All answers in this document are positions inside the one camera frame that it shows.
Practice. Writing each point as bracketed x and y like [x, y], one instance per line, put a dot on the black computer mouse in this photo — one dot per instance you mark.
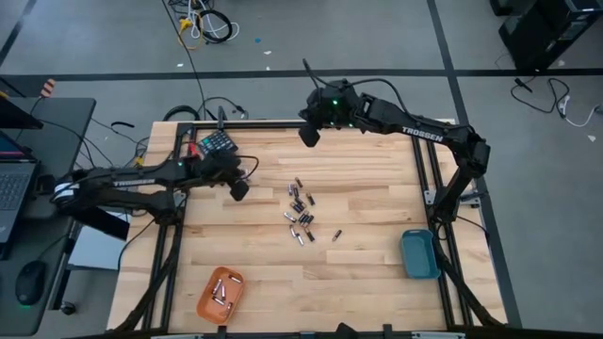
[29, 282]

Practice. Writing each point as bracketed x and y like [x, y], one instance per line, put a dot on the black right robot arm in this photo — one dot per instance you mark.
[391, 120]

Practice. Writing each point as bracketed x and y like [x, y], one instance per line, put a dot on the white flat box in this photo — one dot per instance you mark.
[94, 249]

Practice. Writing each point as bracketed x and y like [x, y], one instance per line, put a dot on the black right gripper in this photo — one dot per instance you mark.
[332, 106]

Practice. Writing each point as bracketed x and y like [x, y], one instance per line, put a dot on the black caster wheel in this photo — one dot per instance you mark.
[68, 308]

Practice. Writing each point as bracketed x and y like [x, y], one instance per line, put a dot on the orange plastic tray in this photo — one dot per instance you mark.
[205, 306]

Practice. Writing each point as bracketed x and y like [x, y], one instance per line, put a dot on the silver corner bracket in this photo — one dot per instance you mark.
[429, 197]

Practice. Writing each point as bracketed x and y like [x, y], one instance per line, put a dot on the silver battery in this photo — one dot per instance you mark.
[234, 279]
[218, 300]
[223, 292]
[299, 239]
[228, 307]
[216, 286]
[289, 217]
[292, 231]
[290, 189]

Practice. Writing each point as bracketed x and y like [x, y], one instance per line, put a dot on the black calculator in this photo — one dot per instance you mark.
[214, 141]

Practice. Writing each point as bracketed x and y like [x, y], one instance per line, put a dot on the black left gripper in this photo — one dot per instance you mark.
[216, 167]

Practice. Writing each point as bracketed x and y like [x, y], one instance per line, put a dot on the small black box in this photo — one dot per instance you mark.
[43, 183]

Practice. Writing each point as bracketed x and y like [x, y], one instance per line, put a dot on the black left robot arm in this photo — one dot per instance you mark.
[155, 173]

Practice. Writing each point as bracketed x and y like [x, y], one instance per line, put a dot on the large black copper battery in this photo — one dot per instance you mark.
[309, 234]

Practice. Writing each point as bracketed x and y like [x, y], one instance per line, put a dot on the black desk bar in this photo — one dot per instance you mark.
[103, 226]

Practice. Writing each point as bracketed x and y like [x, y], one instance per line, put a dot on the blue plastic bin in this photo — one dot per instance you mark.
[419, 254]

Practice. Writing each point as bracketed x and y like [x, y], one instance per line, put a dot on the orange striped marker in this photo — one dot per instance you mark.
[47, 88]

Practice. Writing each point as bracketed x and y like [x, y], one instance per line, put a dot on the black curved piece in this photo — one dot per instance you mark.
[122, 124]

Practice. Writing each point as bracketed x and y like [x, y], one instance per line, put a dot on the black laptop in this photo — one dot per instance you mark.
[14, 188]

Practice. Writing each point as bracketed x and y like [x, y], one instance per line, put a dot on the black desk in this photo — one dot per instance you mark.
[52, 141]

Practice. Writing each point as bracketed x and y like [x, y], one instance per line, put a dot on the black computer tower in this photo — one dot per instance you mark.
[549, 33]

